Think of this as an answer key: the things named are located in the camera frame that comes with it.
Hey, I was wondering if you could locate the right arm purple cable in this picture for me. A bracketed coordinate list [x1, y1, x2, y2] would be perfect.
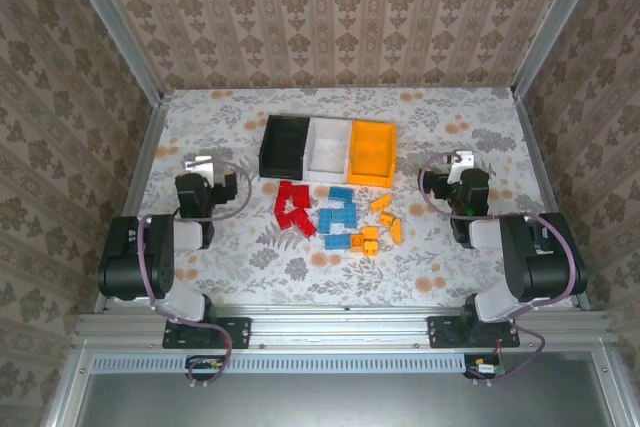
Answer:
[418, 151, 577, 387]

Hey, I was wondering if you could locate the orange plastic bin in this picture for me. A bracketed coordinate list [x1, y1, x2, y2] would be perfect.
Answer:
[345, 118, 399, 188]

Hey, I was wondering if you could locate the aluminium frame bar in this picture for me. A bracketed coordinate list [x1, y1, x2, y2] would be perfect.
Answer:
[592, 341, 640, 427]
[42, 346, 97, 427]

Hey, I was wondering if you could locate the floral patterned table cover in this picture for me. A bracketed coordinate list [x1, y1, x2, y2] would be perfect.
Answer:
[113, 87, 577, 309]

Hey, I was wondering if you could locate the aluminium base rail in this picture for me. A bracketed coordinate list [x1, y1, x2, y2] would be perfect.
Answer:
[74, 309, 617, 350]

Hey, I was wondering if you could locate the white plastic bin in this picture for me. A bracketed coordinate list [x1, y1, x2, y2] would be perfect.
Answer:
[301, 117, 354, 186]

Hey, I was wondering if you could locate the grey slotted cable duct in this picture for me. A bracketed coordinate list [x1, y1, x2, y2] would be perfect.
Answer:
[92, 352, 469, 375]

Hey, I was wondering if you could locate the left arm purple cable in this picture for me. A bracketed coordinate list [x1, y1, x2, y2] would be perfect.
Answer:
[138, 158, 253, 389]

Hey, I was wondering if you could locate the grey metal sheet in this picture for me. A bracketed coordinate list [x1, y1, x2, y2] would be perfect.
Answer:
[74, 371, 617, 427]

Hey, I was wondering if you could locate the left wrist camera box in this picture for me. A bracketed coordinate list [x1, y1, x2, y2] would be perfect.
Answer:
[183, 155, 215, 184]

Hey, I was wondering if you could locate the aluminium frame post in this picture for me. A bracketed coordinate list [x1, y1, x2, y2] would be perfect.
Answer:
[511, 0, 610, 98]
[56, 0, 167, 105]

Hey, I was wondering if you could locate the black plastic bin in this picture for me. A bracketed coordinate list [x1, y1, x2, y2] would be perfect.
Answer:
[258, 113, 313, 183]

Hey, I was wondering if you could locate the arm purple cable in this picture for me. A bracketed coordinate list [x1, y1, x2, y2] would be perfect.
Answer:
[138, 158, 253, 389]
[418, 151, 577, 387]

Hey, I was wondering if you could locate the aluminium side rail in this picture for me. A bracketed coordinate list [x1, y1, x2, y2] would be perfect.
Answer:
[93, 94, 171, 313]
[513, 91, 592, 311]

